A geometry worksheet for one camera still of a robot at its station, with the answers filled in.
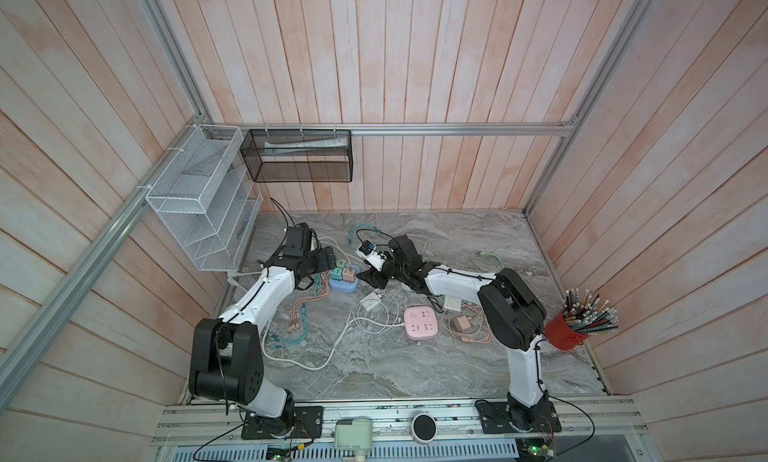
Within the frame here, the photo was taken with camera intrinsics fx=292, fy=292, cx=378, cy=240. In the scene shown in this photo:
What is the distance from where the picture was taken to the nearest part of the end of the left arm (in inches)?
25.4

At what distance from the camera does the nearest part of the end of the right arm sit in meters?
0.76

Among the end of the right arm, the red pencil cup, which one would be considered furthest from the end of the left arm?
the red pencil cup
